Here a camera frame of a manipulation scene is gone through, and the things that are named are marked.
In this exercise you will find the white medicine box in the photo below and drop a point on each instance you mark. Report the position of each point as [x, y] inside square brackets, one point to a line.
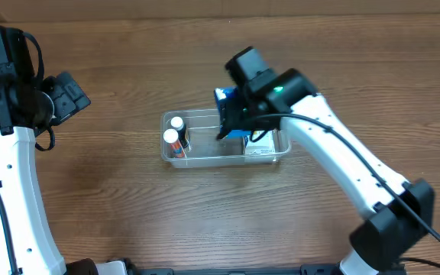
[259, 142]

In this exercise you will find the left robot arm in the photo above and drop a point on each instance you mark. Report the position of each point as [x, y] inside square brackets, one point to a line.
[31, 104]

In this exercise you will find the orange tube white cap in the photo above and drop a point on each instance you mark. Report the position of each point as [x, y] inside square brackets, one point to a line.
[171, 137]

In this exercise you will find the dark bottle white cap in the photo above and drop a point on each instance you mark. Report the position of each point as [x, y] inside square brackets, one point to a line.
[183, 133]

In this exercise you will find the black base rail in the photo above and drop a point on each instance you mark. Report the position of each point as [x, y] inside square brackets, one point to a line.
[305, 269]

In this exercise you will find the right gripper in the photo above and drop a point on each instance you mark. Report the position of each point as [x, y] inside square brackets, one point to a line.
[233, 119]

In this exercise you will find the blue yellow lozenge box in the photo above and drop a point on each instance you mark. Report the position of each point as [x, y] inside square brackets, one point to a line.
[225, 95]

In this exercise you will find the clear plastic container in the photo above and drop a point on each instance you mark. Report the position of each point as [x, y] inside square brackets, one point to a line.
[207, 151]

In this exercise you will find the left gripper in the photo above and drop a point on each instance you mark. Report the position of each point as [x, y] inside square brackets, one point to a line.
[66, 98]

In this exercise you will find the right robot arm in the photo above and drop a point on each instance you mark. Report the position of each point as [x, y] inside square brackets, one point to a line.
[396, 212]

